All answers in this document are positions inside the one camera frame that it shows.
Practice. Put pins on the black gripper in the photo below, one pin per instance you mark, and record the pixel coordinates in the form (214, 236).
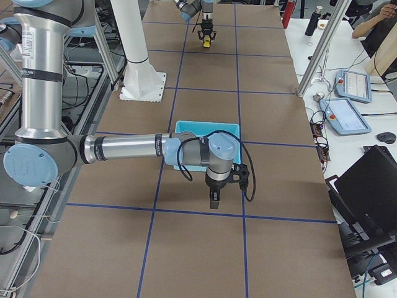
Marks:
(216, 185)
(206, 24)

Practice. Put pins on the yellow beetle toy car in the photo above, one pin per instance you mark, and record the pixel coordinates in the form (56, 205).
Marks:
(207, 41)

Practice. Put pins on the light blue plastic bin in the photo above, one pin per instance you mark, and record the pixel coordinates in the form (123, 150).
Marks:
(204, 128)

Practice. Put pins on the red bottle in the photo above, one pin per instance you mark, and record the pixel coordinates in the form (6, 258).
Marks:
(288, 11)

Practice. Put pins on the black bottle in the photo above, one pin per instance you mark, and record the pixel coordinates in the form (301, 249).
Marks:
(313, 23)

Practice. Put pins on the orange circuit board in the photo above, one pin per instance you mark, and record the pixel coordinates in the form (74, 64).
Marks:
(321, 142)

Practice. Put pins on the small metal cylinder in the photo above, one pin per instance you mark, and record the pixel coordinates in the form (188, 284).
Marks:
(318, 96)

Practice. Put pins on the near teach pendant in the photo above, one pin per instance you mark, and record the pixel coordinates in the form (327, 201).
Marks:
(343, 116)

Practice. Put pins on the teach pendant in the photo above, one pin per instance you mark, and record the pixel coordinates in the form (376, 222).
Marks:
(343, 116)
(353, 85)

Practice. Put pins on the black laptop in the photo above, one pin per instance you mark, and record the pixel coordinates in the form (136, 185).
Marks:
(366, 192)

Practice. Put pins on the far teach pendant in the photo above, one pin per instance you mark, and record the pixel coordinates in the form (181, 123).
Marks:
(353, 85)

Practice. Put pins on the seated person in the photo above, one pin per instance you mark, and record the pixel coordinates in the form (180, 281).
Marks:
(376, 27)

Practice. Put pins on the black monitor stand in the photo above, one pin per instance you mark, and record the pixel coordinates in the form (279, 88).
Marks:
(370, 252)

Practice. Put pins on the black computer mouse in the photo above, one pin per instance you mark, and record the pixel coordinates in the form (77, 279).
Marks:
(386, 137)

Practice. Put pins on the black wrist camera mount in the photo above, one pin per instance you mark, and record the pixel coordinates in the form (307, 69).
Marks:
(240, 174)

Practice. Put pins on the white pedestal column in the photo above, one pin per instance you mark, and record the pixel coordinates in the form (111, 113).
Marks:
(141, 81)

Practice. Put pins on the aluminium frame post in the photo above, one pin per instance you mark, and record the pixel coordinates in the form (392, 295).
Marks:
(322, 49)

